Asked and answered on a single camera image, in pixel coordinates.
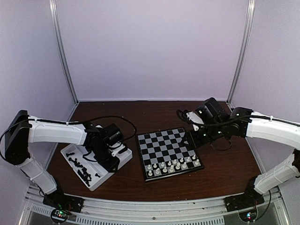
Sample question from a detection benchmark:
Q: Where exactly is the right controller circuit board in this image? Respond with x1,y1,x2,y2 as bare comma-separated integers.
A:
239,209,258,223

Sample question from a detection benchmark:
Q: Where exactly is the white compartment tray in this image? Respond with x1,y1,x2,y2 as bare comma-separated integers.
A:
60,144,134,192

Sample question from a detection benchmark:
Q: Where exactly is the right aluminium frame post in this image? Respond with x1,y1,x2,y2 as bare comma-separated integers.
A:
226,0,256,107

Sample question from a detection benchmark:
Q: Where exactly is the left aluminium frame post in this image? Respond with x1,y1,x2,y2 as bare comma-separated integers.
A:
49,0,79,104

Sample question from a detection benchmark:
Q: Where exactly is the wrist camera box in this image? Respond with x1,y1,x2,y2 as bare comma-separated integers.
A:
195,97,230,124
104,123,124,146

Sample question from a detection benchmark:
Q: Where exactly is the black cable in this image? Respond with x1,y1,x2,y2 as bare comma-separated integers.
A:
176,109,195,125
86,115,138,143

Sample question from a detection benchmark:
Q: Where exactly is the right black cable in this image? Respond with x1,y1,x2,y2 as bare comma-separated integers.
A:
176,109,195,125

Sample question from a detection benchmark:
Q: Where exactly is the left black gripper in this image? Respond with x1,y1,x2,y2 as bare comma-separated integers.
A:
90,144,120,173

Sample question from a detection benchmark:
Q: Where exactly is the white king piece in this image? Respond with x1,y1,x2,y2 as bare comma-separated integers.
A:
175,162,181,171

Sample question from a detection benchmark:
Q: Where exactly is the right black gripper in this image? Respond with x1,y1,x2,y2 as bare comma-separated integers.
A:
181,122,225,150

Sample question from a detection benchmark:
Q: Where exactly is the black chess pieces pile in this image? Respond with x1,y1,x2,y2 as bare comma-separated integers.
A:
62,150,102,191

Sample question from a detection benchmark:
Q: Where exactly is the controller circuit board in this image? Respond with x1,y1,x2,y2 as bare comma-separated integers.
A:
50,209,70,224
239,209,258,223

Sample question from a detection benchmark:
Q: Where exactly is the front aluminium rail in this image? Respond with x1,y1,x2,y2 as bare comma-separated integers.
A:
17,185,292,225

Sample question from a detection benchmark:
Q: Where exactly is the black white chess board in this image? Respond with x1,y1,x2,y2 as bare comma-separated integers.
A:
136,127,204,182

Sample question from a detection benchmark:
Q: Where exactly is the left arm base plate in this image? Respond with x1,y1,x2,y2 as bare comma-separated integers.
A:
43,195,84,213

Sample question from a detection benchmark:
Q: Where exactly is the left controller circuit board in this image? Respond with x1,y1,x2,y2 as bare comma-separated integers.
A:
50,209,70,224

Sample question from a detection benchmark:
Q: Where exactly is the left black cable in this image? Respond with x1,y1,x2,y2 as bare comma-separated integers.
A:
86,115,138,143

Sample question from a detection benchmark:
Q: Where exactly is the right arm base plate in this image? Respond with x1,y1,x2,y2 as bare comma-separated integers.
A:
224,193,264,212

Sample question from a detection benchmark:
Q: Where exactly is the aluminium frame post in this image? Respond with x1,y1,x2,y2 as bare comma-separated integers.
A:
49,0,79,104
226,0,256,107

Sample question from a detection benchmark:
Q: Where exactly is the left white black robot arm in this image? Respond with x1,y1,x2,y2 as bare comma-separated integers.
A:
1,110,123,208

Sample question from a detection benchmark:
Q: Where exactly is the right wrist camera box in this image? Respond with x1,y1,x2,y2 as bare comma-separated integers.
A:
195,97,230,124

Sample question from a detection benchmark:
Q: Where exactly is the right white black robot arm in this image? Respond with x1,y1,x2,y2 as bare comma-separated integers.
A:
215,112,300,207

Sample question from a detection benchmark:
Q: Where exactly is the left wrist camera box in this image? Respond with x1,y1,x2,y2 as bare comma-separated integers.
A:
104,123,124,146

